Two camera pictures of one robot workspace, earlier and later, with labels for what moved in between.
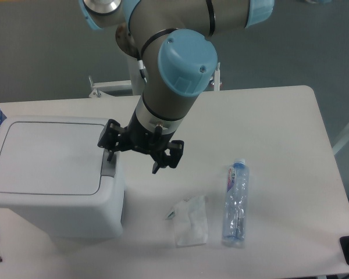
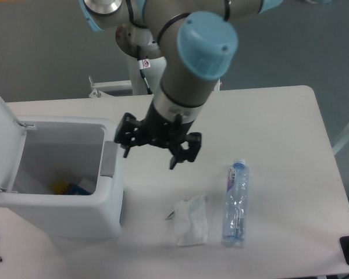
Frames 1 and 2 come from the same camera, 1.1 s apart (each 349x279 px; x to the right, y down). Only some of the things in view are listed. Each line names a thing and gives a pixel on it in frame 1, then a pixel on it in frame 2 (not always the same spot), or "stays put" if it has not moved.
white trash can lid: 49,158 → 6,140
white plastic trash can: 50,171 stays put
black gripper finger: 176,153 → 194,140
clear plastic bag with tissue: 191,221 stays put
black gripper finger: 111,136 → 129,132
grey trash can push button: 109,167 stays put
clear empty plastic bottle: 235,204 stays put
